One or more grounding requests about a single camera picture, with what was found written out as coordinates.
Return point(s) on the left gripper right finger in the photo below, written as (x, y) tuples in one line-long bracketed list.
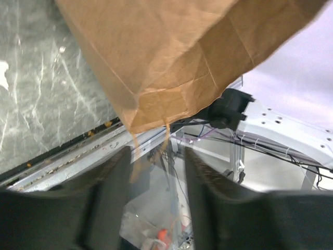
[(226, 215)]

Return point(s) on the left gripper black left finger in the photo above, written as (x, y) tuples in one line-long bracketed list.
[(81, 213)]

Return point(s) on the brown paper bag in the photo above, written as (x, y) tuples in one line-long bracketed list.
[(162, 61)]

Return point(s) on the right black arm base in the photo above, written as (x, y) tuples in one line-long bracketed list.
[(225, 112)]

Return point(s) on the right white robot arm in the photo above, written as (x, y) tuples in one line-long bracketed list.
[(308, 139)]

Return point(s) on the aluminium frame rail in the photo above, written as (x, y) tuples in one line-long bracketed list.
[(49, 170)]

